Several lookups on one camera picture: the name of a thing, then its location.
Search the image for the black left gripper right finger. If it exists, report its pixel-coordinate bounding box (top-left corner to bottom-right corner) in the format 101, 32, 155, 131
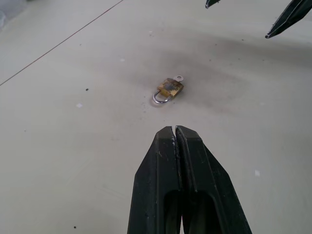
175, 125, 253, 234

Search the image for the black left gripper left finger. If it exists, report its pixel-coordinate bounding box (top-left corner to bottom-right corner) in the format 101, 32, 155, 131
126, 125, 184, 234

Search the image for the brass padlock with steel shackle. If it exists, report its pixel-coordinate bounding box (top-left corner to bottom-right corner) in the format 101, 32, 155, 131
152, 77, 184, 105

